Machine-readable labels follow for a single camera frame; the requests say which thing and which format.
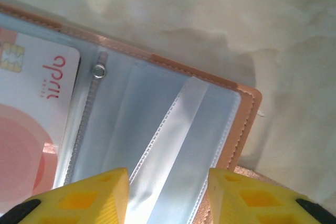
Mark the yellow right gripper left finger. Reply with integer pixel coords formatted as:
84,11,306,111
0,167,131,224

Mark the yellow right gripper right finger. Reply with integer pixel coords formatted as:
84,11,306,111
208,168,336,224

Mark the white card with pink circles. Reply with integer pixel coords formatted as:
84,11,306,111
0,26,81,196

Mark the tan leather card holder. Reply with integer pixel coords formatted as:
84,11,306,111
0,1,266,224

